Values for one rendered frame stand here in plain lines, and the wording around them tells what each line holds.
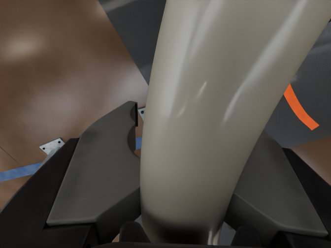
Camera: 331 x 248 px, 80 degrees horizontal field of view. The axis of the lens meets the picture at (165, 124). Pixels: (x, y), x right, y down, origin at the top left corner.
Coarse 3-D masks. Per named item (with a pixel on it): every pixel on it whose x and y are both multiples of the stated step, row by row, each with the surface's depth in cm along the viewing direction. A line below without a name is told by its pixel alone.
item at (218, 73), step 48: (192, 0) 3; (240, 0) 3; (288, 0) 3; (192, 48) 3; (240, 48) 3; (288, 48) 3; (192, 96) 4; (240, 96) 3; (144, 144) 5; (192, 144) 4; (240, 144) 4; (144, 192) 6; (192, 192) 5; (192, 240) 6
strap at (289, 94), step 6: (288, 90) 104; (288, 96) 106; (294, 96) 105; (288, 102) 108; (294, 102) 107; (294, 108) 110; (300, 108) 109; (300, 114) 111; (306, 114) 111; (306, 120) 113; (312, 120) 113; (312, 126) 116
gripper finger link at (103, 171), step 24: (120, 120) 10; (96, 144) 8; (120, 144) 8; (72, 168) 7; (96, 168) 7; (120, 168) 7; (72, 192) 6; (96, 192) 6; (120, 192) 6; (48, 216) 5; (72, 216) 5; (96, 216) 6; (120, 216) 6
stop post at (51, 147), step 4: (56, 140) 136; (60, 140) 136; (44, 144) 139; (48, 144) 139; (52, 144) 138; (56, 144) 138; (60, 144) 138; (44, 148) 141; (48, 148) 141; (52, 148) 141; (56, 148) 140; (48, 152) 143; (52, 152) 138; (48, 156) 135; (44, 160) 133; (40, 164) 130
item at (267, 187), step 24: (264, 144) 9; (264, 168) 7; (288, 168) 7; (240, 192) 6; (264, 192) 6; (288, 192) 7; (240, 216) 7; (264, 216) 6; (288, 216) 6; (312, 216) 6; (264, 240) 6
